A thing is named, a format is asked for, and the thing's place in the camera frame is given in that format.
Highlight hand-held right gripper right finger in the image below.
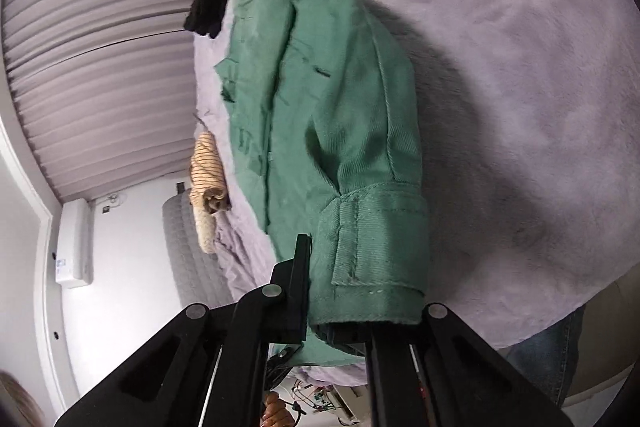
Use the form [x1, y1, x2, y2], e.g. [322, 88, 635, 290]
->
[327, 303, 575, 427]

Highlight person's head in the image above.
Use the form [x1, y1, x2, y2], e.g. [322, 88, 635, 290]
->
[0, 371, 46, 427]

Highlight white air conditioner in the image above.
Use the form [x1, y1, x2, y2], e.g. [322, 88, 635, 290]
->
[54, 199, 94, 288]

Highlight cream knitted cloth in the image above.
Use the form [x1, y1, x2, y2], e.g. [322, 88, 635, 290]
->
[192, 202, 218, 254]

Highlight bundle of coloured wires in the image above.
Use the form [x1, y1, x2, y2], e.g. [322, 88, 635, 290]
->
[290, 379, 371, 425]

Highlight person's legs in jeans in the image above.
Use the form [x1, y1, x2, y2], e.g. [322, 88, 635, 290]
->
[505, 304, 586, 408]

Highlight green work jacket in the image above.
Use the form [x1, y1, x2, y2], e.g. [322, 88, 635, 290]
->
[215, 0, 431, 365]

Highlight grey quilted headboard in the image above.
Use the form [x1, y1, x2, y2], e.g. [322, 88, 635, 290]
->
[161, 189, 246, 308]

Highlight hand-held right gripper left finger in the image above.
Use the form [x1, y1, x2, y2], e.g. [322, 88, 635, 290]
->
[54, 234, 313, 427]

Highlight beige striped garment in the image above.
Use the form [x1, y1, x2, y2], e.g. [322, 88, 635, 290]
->
[189, 132, 232, 214]

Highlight grey pleated curtain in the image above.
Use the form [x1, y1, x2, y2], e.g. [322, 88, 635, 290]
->
[0, 0, 206, 202]

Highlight person's left hand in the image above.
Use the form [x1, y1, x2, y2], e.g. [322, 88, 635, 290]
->
[262, 392, 296, 427]

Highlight purple plush blanket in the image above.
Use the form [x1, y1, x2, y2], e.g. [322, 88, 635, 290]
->
[192, 0, 640, 403]

